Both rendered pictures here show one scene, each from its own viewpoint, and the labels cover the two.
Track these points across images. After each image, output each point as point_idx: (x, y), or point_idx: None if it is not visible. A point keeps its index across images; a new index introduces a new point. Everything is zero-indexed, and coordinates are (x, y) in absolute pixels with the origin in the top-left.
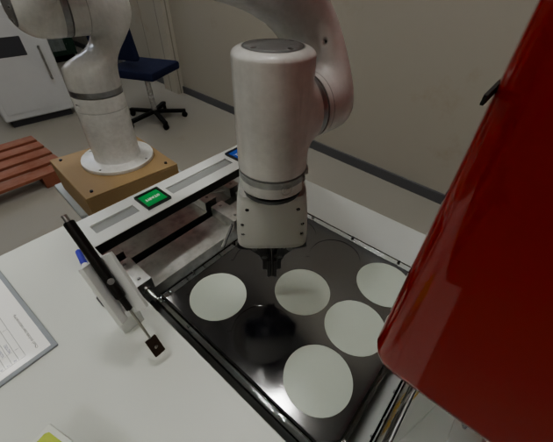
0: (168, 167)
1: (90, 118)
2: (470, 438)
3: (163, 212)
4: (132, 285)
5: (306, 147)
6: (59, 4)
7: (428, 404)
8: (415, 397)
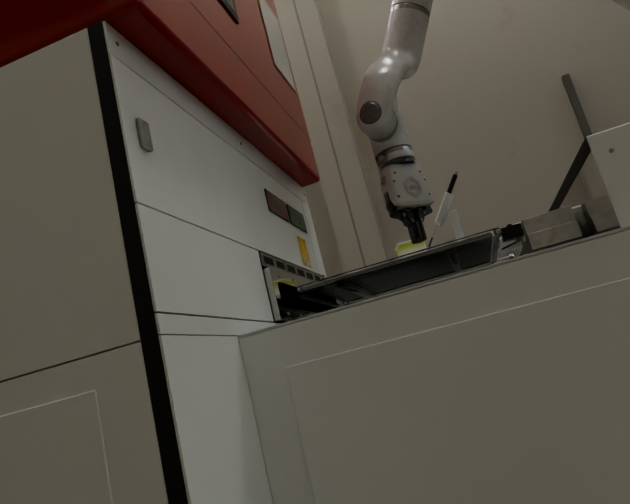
0: None
1: None
2: (304, 192)
3: (552, 208)
4: (439, 209)
5: (371, 145)
6: None
7: (307, 230)
8: (310, 262)
